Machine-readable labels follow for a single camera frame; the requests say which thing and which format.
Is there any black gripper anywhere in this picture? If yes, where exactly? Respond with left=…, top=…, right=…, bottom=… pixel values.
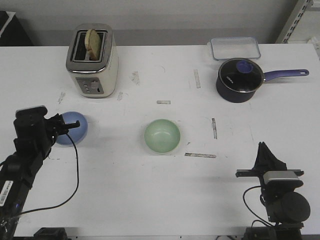
left=235, top=142, right=304, bottom=190
left=41, top=113, right=80, bottom=145

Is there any blue bowl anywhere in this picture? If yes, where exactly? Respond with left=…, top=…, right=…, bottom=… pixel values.
left=56, top=111, right=88, bottom=146

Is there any green bowl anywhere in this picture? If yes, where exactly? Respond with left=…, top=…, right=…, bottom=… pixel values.
left=143, top=119, right=181, bottom=154

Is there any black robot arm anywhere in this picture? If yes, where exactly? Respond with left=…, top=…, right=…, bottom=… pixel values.
left=235, top=142, right=311, bottom=240
left=0, top=112, right=80, bottom=240

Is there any cream and chrome toaster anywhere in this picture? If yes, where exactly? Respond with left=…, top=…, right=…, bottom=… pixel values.
left=65, top=23, right=119, bottom=98

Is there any dark blue saucepan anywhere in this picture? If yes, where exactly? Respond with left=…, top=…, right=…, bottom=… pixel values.
left=216, top=69, right=310, bottom=103

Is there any toasted bread slice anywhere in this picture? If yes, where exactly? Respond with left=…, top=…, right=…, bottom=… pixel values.
left=84, top=29, right=102, bottom=61

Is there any glass pot lid blue knob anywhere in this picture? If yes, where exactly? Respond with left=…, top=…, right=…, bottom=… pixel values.
left=218, top=58, right=264, bottom=93

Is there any clear plastic container blue rim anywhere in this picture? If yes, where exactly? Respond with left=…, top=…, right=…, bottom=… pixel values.
left=207, top=36, right=261, bottom=61

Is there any white slotted shelf upright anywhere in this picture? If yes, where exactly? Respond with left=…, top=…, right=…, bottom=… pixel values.
left=275, top=0, right=314, bottom=44

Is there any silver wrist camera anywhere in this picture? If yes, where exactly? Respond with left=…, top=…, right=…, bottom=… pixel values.
left=263, top=170, right=304, bottom=189
left=15, top=105, right=48, bottom=119

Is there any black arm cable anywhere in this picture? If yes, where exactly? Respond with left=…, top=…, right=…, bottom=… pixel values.
left=18, top=133, right=81, bottom=216
left=242, top=185, right=273, bottom=228

